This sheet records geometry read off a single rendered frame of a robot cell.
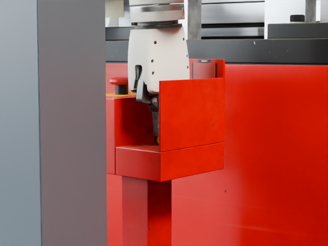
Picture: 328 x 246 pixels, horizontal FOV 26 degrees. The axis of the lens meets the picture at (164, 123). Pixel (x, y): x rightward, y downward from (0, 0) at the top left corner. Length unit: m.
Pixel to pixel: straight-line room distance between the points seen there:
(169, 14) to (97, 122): 0.21
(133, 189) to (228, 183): 0.26
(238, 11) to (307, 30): 0.44
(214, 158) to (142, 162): 0.14
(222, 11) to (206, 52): 0.43
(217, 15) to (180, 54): 0.68
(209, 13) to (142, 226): 0.77
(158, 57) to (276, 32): 0.36
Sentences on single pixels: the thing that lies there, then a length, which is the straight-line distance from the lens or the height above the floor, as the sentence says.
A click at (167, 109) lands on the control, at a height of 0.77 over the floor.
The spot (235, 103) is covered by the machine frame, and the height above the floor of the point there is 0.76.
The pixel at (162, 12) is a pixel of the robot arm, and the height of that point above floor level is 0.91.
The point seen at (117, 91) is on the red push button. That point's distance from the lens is 1.18.
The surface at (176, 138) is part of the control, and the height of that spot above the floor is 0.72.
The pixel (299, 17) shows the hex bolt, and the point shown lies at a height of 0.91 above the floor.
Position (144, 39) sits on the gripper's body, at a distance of 1.06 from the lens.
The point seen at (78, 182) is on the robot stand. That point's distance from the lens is 0.92.
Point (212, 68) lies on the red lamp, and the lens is 1.17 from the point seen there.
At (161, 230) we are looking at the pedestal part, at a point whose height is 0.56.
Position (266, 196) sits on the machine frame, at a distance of 1.33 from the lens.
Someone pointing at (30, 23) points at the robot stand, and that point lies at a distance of 0.82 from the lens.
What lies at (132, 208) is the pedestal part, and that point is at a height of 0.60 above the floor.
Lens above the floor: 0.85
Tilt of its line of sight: 6 degrees down
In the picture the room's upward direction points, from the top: straight up
